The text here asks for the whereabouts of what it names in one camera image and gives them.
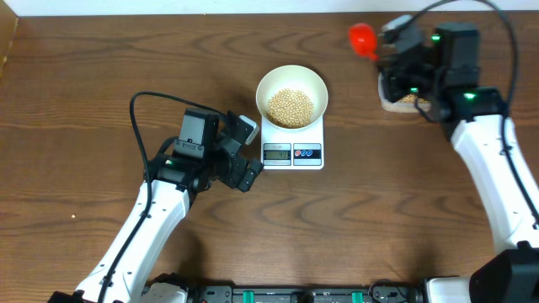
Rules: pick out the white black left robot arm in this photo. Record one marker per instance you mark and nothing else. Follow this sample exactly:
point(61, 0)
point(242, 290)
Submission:
point(164, 199)

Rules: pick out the yellow soybeans in container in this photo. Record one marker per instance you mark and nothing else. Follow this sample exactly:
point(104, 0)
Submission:
point(410, 99)

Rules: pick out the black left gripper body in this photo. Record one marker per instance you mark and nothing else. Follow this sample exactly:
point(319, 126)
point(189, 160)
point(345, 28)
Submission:
point(222, 167)

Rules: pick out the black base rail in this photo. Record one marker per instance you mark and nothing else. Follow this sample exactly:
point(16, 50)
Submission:
point(176, 288)

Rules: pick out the yellow soybeans in bowl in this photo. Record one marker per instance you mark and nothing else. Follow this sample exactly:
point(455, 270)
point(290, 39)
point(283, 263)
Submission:
point(290, 109)

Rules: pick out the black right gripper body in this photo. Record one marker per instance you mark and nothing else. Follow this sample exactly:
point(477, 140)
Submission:
point(421, 79)

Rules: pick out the clear plastic bean container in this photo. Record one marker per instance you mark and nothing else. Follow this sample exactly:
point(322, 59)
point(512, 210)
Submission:
point(397, 107)

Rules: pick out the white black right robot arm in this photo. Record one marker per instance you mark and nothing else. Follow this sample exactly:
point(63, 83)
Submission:
point(445, 73)

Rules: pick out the white round bowl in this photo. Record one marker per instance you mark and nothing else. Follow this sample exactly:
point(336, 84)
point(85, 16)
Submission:
point(296, 78)

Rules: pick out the white digital kitchen scale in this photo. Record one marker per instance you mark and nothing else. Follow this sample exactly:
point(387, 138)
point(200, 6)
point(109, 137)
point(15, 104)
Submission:
point(292, 149)

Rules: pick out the red measuring scoop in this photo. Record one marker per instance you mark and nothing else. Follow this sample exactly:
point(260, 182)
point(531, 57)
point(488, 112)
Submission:
point(363, 41)

